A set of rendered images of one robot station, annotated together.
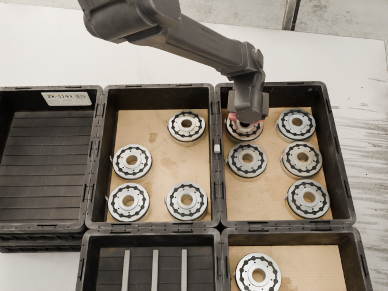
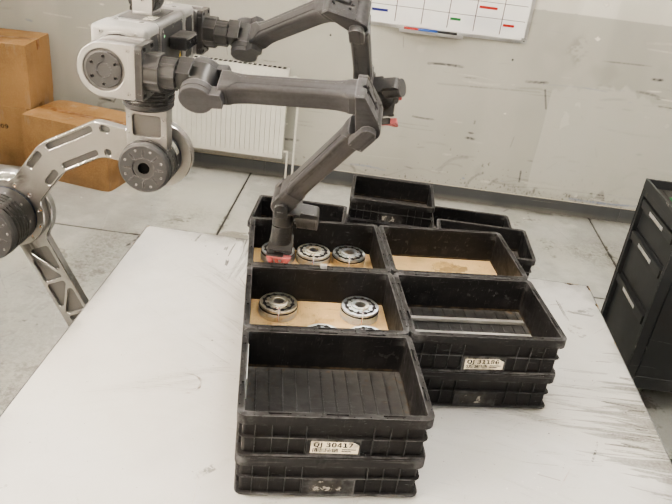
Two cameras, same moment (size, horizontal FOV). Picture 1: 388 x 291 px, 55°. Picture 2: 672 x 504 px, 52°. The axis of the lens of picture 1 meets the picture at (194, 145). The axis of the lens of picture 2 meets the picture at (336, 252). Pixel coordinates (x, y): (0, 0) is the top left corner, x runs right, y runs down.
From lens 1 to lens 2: 171 cm
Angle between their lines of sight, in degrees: 70
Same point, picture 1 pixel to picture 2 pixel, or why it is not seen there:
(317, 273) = (402, 264)
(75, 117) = (256, 390)
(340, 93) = (210, 256)
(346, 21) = not seen: outside the picture
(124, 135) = not seen: hidden behind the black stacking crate
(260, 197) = not seen: hidden behind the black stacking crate
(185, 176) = (330, 315)
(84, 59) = (97, 447)
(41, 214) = (384, 407)
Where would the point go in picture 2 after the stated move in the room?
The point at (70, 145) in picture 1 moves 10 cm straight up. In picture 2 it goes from (297, 392) to (300, 356)
